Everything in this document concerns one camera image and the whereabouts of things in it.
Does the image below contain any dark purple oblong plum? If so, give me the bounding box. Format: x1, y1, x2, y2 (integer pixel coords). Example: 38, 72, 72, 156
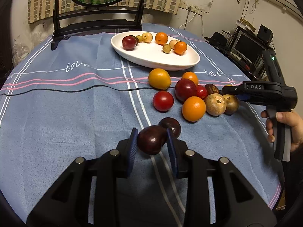
204, 84, 220, 95

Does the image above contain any small orange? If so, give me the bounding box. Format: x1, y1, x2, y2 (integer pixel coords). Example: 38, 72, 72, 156
155, 32, 168, 45
182, 72, 199, 86
174, 41, 187, 55

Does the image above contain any beige round fruit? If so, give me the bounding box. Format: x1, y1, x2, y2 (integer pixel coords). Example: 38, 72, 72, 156
169, 40, 179, 49

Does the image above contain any olive round fruit front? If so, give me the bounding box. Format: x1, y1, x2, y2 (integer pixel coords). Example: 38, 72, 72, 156
162, 44, 172, 54

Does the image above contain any small beige longan fruit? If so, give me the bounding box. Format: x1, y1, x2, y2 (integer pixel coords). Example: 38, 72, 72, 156
142, 32, 153, 43

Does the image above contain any small olive longan fruit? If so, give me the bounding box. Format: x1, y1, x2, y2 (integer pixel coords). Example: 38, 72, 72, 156
136, 35, 143, 43

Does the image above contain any person's right hand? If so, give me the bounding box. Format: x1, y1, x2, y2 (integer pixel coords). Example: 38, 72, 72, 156
260, 110, 303, 152

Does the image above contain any large tan passion fruit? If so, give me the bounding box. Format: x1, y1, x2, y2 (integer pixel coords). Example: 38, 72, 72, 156
205, 93, 226, 116

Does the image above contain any small red cherry tomato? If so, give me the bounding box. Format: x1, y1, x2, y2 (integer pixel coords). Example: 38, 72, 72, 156
196, 85, 208, 100

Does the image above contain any black metal shelf rack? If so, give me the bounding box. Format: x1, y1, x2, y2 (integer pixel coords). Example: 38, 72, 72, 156
222, 25, 273, 79

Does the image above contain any computer monitor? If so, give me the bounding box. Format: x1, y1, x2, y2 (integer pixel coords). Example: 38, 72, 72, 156
231, 31, 265, 64

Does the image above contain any large orange centre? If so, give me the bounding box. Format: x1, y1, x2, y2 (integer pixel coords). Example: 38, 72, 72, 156
182, 96, 206, 122

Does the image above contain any small orange behind plum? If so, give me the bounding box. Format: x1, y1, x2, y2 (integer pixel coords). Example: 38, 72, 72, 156
182, 72, 199, 86

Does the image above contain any black hat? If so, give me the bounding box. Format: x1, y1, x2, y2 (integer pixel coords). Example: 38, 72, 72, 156
204, 32, 227, 47

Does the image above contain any black speaker box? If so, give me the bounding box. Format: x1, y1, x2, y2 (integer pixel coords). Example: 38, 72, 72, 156
257, 25, 273, 45

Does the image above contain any large yellow-orange citrus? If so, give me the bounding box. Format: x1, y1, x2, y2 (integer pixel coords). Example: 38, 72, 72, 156
148, 68, 172, 90

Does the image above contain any white oval plate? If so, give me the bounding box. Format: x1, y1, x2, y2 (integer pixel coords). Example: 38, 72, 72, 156
110, 31, 200, 71

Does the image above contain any blue striped tablecloth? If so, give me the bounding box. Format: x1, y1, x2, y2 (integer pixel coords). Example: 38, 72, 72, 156
1, 24, 282, 226

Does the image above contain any round goldfish screen stand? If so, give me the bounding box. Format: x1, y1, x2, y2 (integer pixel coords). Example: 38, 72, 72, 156
51, 0, 144, 51

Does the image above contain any beige checked curtain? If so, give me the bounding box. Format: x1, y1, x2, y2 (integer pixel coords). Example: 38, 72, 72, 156
27, 0, 187, 25

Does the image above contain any wall power strip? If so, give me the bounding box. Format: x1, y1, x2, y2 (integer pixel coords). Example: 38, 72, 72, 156
179, 1, 204, 16

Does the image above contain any black cable on table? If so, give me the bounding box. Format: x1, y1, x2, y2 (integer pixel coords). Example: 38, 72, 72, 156
0, 82, 240, 97

